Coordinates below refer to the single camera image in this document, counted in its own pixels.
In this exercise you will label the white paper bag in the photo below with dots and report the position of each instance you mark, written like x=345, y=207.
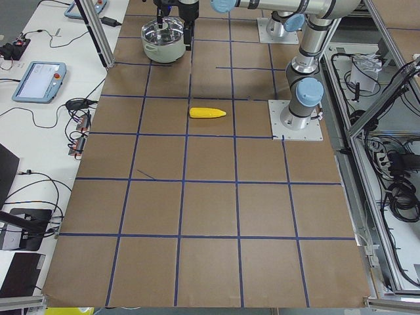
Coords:
x=365, y=71

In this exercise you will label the black power adapter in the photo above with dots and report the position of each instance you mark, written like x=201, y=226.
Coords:
x=110, y=21

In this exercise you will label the pale green cooking pot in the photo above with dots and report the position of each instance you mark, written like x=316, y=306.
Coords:
x=164, y=54

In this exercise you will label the blue teach pendant tablet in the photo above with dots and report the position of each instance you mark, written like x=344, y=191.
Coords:
x=41, y=82

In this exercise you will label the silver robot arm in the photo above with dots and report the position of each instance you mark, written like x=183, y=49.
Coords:
x=317, y=18
x=292, y=22

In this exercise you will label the yellow corn cob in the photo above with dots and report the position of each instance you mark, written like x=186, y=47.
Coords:
x=206, y=113

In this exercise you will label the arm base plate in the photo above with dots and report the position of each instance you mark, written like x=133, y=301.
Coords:
x=274, y=32
x=286, y=126

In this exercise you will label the aluminium frame post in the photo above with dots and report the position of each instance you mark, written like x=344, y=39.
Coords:
x=96, y=31

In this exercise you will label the black box device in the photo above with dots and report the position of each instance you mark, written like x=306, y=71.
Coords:
x=22, y=276

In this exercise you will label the glass pot lid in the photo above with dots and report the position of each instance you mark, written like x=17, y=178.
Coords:
x=170, y=32

